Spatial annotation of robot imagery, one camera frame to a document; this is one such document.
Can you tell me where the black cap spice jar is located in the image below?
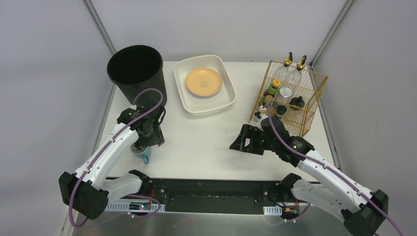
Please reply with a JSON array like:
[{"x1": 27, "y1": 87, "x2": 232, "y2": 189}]
[{"x1": 275, "y1": 105, "x2": 287, "y2": 119}]

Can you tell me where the yellow label sauce bottle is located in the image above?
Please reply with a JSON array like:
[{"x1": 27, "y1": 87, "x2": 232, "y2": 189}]
[{"x1": 260, "y1": 95, "x2": 273, "y2": 111}]

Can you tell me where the silver lid salt shaker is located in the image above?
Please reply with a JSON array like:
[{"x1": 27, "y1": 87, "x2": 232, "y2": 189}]
[{"x1": 275, "y1": 87, "x2": 293, "y2": 106}]

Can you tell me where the yellow cap sauce bottle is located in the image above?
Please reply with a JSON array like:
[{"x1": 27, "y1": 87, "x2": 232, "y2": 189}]
[{"x1": 263, "y1": 79, "x2": 281, "y2": 98}]

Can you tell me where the glass bottle with brown sauce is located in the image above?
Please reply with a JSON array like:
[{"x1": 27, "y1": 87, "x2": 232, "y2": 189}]
[{"x1": 287, "y1": 55, "x2": 307, "y2": 85}]

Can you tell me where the clear glass oil bottle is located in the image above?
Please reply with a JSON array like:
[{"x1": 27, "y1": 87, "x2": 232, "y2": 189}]
[{"x1": 273, "y1": 52, "x2": 293, "y2": 81}]

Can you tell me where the yellow plate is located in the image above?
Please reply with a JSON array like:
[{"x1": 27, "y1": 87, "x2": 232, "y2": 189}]
[{"x1": 185, "y1": 67, "x2": 223, "y2": 96}]

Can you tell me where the black lid grinder jar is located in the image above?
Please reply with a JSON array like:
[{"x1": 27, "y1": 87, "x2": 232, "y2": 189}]
[{"x1": 289, "y1": 96, "x2": 305, "y2": 112}]

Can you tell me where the purple plate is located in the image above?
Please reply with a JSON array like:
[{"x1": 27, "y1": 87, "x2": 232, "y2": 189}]
[{"x1": 189, "y1": 93, "x2": 217, "y2": 99}]

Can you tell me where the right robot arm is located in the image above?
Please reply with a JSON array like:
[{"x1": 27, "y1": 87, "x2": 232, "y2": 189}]
[{"x1": 229, "y1": 117, "x2": 388, "y2": 236}]

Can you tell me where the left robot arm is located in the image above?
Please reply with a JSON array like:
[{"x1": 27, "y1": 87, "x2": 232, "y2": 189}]
[{"x1": 59, "y1": 106, "x2": 166, "y2": 220}]

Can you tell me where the blue mug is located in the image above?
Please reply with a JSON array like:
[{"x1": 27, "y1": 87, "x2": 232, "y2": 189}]
[{"x1": 130, "y1": 145, "x2": 152, "y2": 165}]

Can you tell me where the white rectangular tub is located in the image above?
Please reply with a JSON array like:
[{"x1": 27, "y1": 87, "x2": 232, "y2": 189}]
[{"x1": 174, "y1": 55, "x2": 236, "y2": 116}]

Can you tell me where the black plastic bin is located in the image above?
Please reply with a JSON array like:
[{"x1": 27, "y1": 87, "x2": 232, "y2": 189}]
[{"x1": 107, "y1": 45, "x2": 167, "y2": 108}]

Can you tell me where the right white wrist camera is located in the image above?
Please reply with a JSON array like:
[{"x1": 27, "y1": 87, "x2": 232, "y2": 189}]
[{"x1": 254, "y1": 105, "x2": 268, "y2": 128}]

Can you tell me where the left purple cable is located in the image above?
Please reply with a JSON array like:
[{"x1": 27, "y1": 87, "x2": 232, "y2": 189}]
[{"x1": 68, "y1": 88, "x2": 164, "y2": 229}]

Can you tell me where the gold wire basket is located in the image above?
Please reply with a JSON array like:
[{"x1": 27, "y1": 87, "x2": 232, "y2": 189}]
[{"x1": 249, "y1": 60, "x2": 328, "y2": 137}]

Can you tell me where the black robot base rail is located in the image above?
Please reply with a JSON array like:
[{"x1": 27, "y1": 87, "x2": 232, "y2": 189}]
[{"x1": 97, "y1": 177, "x2": 346, "y2": 217}]

